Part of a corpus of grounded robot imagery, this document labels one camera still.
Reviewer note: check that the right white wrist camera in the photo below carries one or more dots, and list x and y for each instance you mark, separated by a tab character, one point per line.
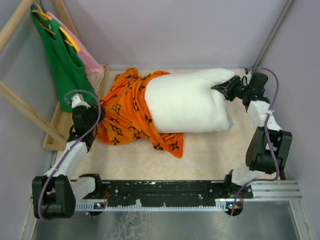
249	71

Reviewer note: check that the pink shirt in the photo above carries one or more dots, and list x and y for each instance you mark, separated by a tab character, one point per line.
94	71

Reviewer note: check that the yellow clothes hanger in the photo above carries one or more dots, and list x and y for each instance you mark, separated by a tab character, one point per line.
68	39

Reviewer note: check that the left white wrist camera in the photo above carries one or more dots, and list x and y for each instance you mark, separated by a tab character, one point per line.
78	101

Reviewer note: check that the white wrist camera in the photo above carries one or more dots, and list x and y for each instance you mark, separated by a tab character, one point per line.
249	71
78	101

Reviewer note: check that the teal clothes hanger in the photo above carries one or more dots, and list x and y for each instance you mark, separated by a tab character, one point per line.
40	3

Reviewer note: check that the green tank top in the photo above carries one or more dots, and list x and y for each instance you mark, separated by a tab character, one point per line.
66	67

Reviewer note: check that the orange patterned pillowcase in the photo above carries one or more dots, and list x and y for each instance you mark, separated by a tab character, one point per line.
127	117

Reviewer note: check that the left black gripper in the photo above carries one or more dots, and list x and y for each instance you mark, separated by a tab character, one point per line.
95	109

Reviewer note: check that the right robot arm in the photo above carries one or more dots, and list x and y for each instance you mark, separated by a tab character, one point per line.
269	148

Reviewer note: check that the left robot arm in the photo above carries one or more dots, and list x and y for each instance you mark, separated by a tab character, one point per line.
67	160

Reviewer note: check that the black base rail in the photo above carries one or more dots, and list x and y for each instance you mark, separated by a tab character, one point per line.
184	196

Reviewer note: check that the white pillow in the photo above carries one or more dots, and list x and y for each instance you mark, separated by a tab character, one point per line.
188	103

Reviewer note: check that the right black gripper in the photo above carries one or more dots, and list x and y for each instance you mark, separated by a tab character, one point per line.
227	88

